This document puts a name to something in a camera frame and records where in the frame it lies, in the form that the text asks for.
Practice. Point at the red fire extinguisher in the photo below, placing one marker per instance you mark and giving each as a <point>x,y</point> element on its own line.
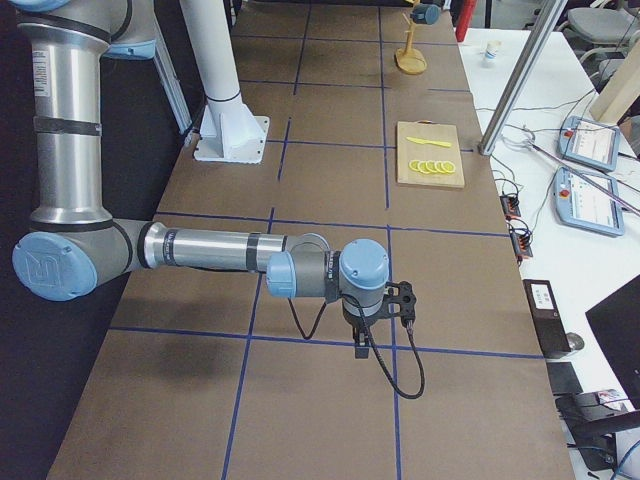
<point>464,19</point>

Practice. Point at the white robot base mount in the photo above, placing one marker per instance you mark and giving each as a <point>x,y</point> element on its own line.
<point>229,131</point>

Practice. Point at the bamboo cutting board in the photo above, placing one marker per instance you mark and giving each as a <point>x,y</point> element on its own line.
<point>420,164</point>

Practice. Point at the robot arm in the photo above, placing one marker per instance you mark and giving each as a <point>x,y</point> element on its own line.
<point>76,245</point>

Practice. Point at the teach pendant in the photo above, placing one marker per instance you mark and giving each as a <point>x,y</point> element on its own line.
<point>589,143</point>
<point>579,204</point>

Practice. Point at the wooden cup storage rack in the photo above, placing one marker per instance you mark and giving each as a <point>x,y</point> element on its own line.
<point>408,59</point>

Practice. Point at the black box with label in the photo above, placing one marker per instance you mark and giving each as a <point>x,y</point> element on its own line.
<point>546,319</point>

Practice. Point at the aluminium frame post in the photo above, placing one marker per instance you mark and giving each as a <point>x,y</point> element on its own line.
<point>531,51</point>

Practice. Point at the orange black connector hub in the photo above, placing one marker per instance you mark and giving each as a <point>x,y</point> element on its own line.
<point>510,206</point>
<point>521,238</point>

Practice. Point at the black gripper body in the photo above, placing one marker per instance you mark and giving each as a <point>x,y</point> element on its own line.
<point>358,324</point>

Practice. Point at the teal ribbed mug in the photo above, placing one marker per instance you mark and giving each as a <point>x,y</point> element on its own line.
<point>425,14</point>

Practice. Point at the black monitor corner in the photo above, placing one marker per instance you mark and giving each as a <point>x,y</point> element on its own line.
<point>615,324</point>

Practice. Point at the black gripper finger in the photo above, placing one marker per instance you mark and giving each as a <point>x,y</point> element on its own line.
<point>361,343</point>

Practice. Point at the white paper cup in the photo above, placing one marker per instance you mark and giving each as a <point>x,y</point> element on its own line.
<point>490,54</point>

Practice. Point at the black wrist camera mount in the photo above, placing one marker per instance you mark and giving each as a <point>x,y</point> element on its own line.
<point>401,301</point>

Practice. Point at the wooden knife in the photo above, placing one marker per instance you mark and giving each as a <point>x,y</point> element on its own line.
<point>422,141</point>

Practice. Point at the grey office chair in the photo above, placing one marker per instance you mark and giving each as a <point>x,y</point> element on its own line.
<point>606,30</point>

